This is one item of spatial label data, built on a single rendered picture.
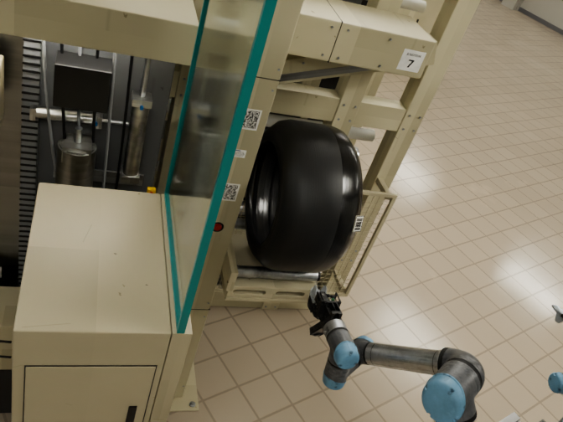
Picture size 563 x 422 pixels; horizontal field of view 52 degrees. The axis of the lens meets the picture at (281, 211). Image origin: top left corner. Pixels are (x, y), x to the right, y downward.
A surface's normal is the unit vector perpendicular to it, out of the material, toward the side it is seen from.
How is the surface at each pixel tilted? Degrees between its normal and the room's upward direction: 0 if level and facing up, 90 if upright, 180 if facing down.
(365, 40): 90
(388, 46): 90
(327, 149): 16
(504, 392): 0
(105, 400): 90
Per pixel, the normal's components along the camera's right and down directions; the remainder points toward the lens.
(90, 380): 0.21, 0.63
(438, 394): -0.66, 0.20
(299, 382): 0.28, -0.77
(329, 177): 0.34, -0.21
